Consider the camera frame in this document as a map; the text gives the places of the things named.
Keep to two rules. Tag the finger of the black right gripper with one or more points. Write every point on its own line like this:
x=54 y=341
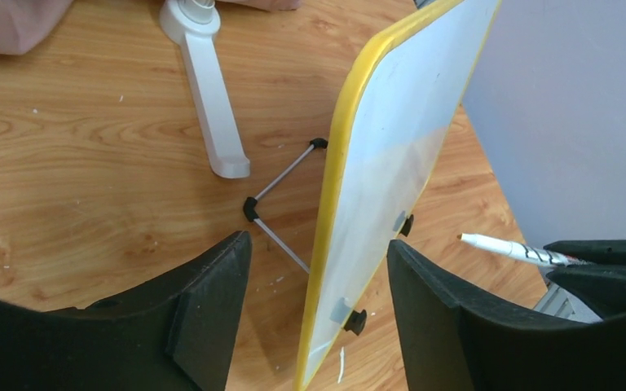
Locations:
x=602 y=289
x=599 y=251

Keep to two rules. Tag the pink shorts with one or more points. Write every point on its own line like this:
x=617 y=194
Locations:
x=25 y=24

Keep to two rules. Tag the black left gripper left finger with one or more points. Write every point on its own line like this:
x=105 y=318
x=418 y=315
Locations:
x=176 y=331

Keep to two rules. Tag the yellow framed whiteboard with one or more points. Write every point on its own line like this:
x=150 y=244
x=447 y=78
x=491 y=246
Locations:
x=388 y=126

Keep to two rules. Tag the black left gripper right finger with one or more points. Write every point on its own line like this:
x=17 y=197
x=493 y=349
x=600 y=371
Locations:
x=455 y=335

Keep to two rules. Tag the white clothes rack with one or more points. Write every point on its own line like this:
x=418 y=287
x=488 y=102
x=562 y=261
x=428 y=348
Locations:
x=193 y=26

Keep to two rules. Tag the white whiteboard marker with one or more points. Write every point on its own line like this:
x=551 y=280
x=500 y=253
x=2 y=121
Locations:
x=521 y=252

